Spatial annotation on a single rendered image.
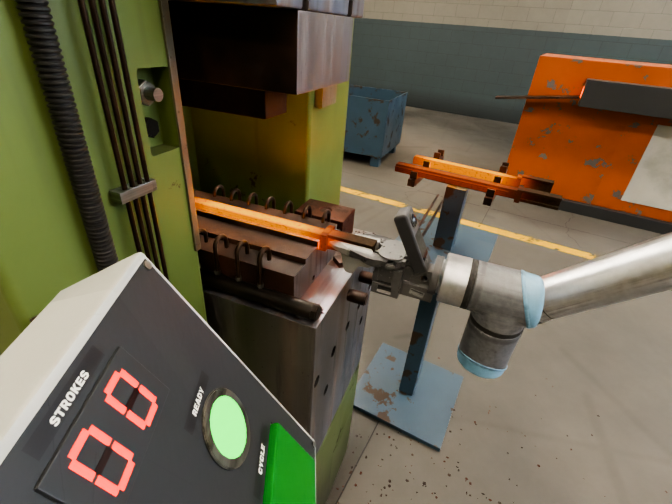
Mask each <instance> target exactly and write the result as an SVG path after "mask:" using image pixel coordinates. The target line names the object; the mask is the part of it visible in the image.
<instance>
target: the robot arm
mask: <svg viewBox="0 0 672 504"><path fill-rule="evenodd" d="M394 222H395V225H396V228H397V230H398V233H399V236H400V238H401V241H402V242H401V241H398V240H394V239H391V238H388V237H385V236H380V235H371V234H355V235H359V236H363V237H367V238H371V239H375V240H378V241H377V244H376V247H375V252H374V253H373V251H372V249H369V248H365V247H361V246H358V245H354V244H350V243H346V242H342V241H338V240H333V241H330V242H329V245H330V246H331V247H332V248H334V249H335V250H337V251H339V252H340V253H341V257H342V263H343V268H344V270H345V271H346V272H347V273H354V272H355V270H356V269H357V268H358V267H365V268H370V267H371V266H372V267H375V268H374V270H373V274H372V285H371V291H372V292H375V293H379V294H382V295H386V296H389V297H392V298H396V299H397V298H398V296H399V294H401V295H405V296H408V297H412V298H415V299H419V300H422V301H426V302H429V303H431V300H432V296H433V295H435V293H437V296H436V301H438V302H441V303H445V304H448V305H452V306H455V307H460V308H462V309H466V310H469V311H471V312H470V315H469V318H468V321H467V324H466V327H465V330H464V333H463V336H462V339H461V342H460V343H459V344H458V351H457V357H458V360H459V362H460V364H461V365H462V366H463V367H464V368H465V369H466V370H467V371H469V372H471V373H472V374H474V375H476V376H478V377H481V378H486V379H494V378H497V377H500V376H501V375H502V374H503V372H504V371H505V370H506V369H507V364H508V362H509V359H510V357H511V355H512V353H513V351H514V349H515V347H516V345H517V343H518V341H519V338H520V337H521V335H522V333H523V331H524V329H525V328H528V329H530V328H535V327H536V326H537V325H538V324H542V323H546V322H548V321H549V320H553V319H557V318H561V317H565V316H569V315H573V314H577V313H581V312H585V311H589V310H593V309H597V308H601V307H605V306H609V305H613V304H617V303H621V302H625V301H629V300H633V299H637V298H641V297H645V296H649V295H653V294H657V293H661V292H665V291H669V290H672V232H670V233H667V234H664V235H661V236H658V237H655V238H652V239H649V240H647V241H644V242H641V243H638V244H635V245H632V246H629V247H626V248H623V249H620V250H617V251H614V252H611V253H608V254H605V255H602V256H599V257H597V258H594V259H591V260H588V261H585V262H582V263H579V264H576V265H573V266H570V267H567V268H564V269H561V270H558V271H555V272H552V273H550V274H547V275H544V276H541V277H540V276H538V275H535V274H532V273H528V272H525V271H524V270H522V269H521V270H517V269H513V268H509V267H505V266H501V265H497V264H493V263H489V262H484V261H480V260H476V259H473V258H469V257H465V256H461V255H457V254H453V253H449V254H448V256H447V259H444V258H445V257H444V256H440V255H438V256H437V259H436V262H435V264H432V263H430V260H431V259H430V256H429V253H428V250H427V247H426V244H425V242H424V239H423V236H422V233H421V230H420V228H419V225H418V222H417V218H416V216H415V213H414V211H413V208H412V206H406V207H402V208H400V209H399V211H398V212H397V214H396V216H395V217H394ZM377 289H381V290H384V291H388V292H391V293H390V294H387V293H384V292H381V291H377Z"/></svg>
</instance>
